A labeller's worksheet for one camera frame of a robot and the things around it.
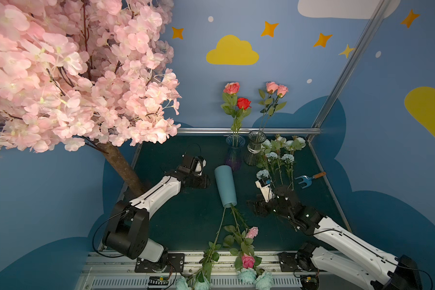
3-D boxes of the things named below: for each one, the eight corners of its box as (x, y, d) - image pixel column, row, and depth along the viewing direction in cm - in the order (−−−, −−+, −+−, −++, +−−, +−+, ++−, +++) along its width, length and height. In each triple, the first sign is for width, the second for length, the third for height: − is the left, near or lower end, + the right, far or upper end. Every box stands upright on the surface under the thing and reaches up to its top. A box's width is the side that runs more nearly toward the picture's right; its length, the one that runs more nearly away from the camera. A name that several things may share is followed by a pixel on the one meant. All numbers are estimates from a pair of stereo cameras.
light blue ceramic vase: (223, 208, 89) (223, 204, 86) (215, 171, 104) (214, 166, 100) (241, 205, 91) (242, 201, 87) (230, 169, 105) (230, 164, 101)
